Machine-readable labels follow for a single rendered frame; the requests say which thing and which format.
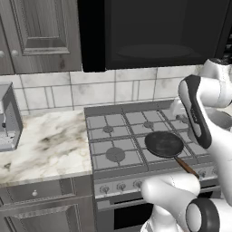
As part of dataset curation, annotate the black frying pan wooden handle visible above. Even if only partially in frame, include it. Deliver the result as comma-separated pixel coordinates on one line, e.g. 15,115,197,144
144,130,200,179

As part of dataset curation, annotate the black microwave oven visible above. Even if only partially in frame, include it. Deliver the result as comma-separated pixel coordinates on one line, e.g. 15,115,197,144
77,0,232,73

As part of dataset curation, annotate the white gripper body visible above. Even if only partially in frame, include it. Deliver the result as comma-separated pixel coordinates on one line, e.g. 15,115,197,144
171,97,187,118

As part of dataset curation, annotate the grey wall cupboard door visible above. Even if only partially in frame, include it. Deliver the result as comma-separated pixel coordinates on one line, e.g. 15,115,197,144
12,0,83,75
0,0,15,76

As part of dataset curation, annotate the grey metal toaster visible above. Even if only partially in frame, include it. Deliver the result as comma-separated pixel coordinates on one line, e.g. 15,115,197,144
0,82,24,153

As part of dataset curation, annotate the grey metal pot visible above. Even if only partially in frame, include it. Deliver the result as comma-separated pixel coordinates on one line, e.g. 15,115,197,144
205,108,232,131

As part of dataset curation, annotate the grey oven door handle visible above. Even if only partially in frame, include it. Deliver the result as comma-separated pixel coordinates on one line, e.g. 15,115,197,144
97,186,222,212

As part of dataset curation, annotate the grey drawer front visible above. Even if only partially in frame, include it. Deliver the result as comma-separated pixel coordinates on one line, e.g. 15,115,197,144
0,177,77,208

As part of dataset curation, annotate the black oven door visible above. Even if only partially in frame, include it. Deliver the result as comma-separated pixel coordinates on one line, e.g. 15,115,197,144
96,189,223,232

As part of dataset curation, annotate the grey base cupboard door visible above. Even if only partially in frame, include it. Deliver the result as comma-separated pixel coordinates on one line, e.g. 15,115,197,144
0,204,83,232

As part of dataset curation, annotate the grey gas stove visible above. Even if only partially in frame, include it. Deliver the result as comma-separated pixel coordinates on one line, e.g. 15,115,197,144
83,99,226,232

